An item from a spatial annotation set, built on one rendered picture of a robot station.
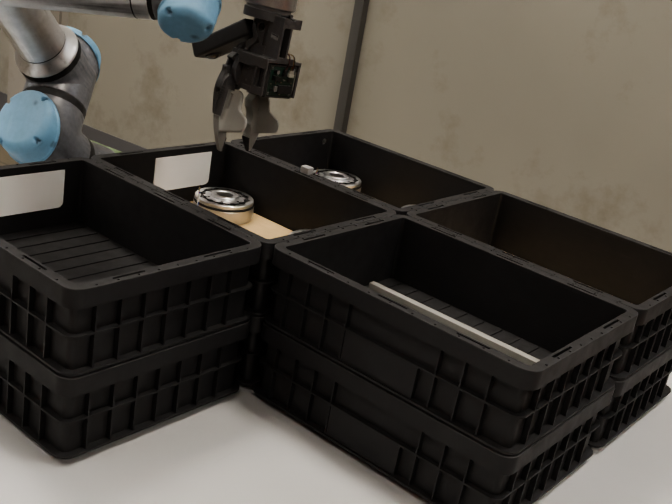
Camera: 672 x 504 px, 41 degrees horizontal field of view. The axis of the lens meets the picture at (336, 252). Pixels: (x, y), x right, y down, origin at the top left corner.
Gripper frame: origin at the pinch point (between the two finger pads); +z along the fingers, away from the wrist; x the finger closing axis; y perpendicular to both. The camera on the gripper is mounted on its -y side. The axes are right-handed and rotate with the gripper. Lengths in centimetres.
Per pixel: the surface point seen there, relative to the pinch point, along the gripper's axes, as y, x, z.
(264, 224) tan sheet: -4.1, 15.8, 15.8
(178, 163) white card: -18.1, 6.9, 9.2
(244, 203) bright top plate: -7.5, 13.5, 13.1
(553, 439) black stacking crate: 60, 2, 19
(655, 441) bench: 64, 35, 27
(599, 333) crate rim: 60, 7, 6
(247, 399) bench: 21.2, -8.7, 31.0
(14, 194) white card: -17.7, -23.7, 13.5
